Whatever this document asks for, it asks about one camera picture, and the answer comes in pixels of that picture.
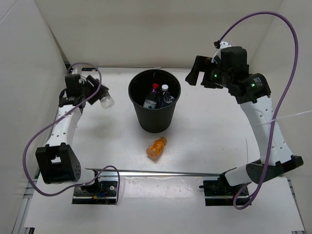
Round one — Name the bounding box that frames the aluminium frame rail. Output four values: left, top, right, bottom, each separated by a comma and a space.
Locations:
12, 62, 80, 234
286, 177, 307, 234

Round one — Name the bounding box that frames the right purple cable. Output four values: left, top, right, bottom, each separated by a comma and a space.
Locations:
213, 11, 299, 210

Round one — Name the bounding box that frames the red label water bottle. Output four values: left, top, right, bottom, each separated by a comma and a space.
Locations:
143, 83, 159, 109

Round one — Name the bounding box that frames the purple cable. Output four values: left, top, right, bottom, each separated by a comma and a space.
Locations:
22, 62, 120, 205
213, 11, 299, 210

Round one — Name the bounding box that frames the orange juice bottle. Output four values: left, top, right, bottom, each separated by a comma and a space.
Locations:
146, 137, 167, 160

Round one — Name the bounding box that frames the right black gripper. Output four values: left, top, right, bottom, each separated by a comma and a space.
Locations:
185, 56, 233, 89

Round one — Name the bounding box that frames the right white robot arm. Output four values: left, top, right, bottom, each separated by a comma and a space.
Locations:
185, 46, 303, 195

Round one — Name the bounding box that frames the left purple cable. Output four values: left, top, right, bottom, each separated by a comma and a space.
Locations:
22, 62, 120, 205

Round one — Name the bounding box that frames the right aluminium frame rail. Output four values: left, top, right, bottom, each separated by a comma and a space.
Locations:
286, 177, 307, 234

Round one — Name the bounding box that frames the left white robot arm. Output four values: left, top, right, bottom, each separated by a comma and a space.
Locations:
36, 74, 102, 195

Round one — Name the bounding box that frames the left aluminium frame rail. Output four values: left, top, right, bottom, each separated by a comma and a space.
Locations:
12, 62, 80, 234

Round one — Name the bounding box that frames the black cap clear bottle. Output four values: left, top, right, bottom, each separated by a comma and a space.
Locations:
99, 85, 115, 109

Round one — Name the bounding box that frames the left blue corner label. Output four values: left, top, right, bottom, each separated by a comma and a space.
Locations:
82, 67, 97, 72

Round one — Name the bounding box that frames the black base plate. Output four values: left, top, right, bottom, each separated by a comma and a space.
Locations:
199, 179, 243, 206
72, 176, 119, 205

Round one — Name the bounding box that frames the metal rail across table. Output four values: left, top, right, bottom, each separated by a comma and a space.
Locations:
85, 168, 220, 177

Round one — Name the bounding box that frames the blue label bottle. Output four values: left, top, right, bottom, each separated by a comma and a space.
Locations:
158, 84, 175, 108

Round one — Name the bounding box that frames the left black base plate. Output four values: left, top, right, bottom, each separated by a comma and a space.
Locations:
72, 176, 119, 205

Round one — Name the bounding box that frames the black plastic waste bin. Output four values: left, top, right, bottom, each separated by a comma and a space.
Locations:
128, 69, 181, 133

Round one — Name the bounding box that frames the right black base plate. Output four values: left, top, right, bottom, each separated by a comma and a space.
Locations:
199, 179, 243, 206

